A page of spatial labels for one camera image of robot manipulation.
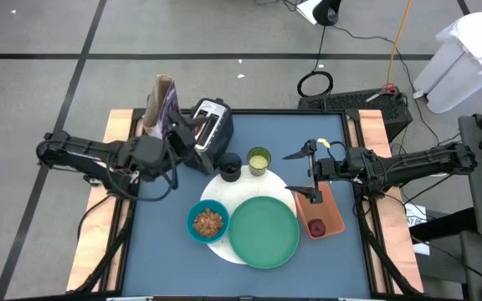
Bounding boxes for black mesh cup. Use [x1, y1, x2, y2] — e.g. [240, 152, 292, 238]
[217, 151, 244, 183]

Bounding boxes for black toaster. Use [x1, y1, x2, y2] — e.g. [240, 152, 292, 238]
[183, 97, 235, 176]

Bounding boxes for yellow cable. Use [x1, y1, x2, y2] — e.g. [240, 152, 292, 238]
[386, 0, 414, 85]

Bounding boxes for black curved stand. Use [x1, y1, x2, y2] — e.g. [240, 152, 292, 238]
[312, 0, 344, 28]

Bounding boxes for white printed paper sheet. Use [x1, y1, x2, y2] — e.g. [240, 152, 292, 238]
[403, 202, 432, 257]

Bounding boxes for teal plastic bowl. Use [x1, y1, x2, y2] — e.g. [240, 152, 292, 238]
[186, 198, 231, 245]

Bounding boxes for orange plastic tray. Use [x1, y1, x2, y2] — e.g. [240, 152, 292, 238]
[294, 181, 346, 241]

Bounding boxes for green plastic plate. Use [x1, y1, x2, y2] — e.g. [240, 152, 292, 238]
[227, 196, 301, 270]

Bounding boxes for white trash bin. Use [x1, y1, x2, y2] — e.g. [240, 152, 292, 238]
[413, 11, 482, 115]

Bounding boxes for black table frame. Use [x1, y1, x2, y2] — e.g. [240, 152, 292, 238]
[64, 94, 425, 301]

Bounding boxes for black coiled cable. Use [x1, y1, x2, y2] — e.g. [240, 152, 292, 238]
[296, 69, 336, 99]

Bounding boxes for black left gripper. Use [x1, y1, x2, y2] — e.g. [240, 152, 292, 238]
[162, 110, 208, 167]

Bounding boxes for brown cereal flakes heap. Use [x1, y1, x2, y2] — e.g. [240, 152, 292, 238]
[192, 208, 224, 238]

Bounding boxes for purple cereal box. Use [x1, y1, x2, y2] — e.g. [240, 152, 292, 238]
[141, 74, 182, 141]

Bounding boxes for green glass cup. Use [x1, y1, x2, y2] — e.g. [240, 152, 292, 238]
[246, 146, 273, 178]

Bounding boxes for red apple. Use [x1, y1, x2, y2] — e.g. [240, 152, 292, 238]
[307, 218, 327, 239]

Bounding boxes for black perforated computer case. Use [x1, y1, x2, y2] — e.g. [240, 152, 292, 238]
[297, 88, 414, 141]

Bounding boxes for red-handled scissors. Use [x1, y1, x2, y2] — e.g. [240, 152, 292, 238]
[364, 82, 401, 105]

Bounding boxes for white round woven placemat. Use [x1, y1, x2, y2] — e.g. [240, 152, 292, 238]
[199, 164, 299, 266]

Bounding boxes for wooden side board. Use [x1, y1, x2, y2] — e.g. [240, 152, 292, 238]
[356, 109, 425, 294]
[65, 109, 136, 293]

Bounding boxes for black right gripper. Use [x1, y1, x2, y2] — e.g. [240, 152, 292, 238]
[281, 139, 354, 205]

